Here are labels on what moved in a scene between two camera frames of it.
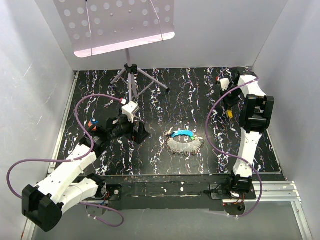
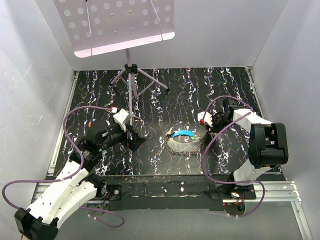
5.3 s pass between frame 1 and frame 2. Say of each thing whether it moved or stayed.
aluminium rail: stayed
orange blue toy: stayed
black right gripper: moved
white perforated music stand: stayed
